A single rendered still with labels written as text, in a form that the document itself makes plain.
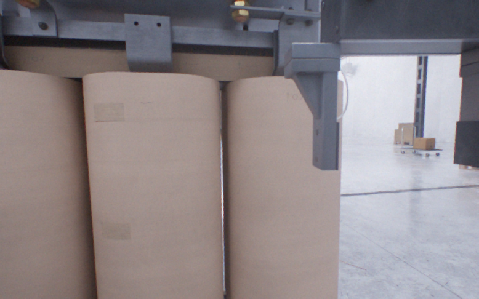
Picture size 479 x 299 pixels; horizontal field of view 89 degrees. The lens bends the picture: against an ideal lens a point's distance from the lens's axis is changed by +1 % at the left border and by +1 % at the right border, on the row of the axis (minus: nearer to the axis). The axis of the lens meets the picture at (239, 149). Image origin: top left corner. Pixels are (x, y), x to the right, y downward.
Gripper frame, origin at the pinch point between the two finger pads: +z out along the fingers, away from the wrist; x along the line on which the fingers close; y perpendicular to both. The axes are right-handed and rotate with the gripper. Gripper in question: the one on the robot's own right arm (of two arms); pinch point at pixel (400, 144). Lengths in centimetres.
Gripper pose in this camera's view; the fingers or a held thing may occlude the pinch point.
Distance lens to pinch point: 25.7
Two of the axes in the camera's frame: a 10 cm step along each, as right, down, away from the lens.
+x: 10.0, -0.1, 0.2
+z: 0.1, 10.0, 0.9
